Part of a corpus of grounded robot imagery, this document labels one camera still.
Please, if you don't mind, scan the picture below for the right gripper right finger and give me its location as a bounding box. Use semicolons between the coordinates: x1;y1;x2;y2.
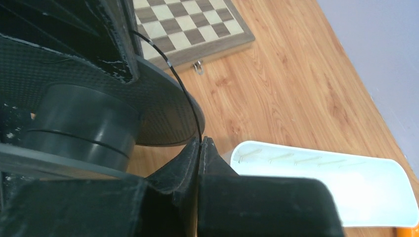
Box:
198;137;344;237

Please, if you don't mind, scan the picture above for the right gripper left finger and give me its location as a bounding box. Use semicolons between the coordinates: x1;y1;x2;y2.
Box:
0;140;200;237

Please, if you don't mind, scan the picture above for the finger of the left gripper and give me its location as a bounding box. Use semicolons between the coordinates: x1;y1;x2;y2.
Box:
0;0;141;83

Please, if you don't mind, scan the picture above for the black thin cable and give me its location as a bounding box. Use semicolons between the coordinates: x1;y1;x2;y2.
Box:
28;29;204;171

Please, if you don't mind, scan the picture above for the black spool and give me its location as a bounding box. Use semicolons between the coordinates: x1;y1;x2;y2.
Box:
0;37;205;179

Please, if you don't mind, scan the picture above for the wooden chessboard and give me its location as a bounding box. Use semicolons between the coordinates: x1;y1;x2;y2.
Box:
133;0;255;74

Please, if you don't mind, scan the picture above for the white oblong tray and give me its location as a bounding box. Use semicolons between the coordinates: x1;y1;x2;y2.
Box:
223;141;419;228

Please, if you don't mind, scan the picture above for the orange flashlight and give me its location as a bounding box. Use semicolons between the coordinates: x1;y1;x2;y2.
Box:
396;226;419;237

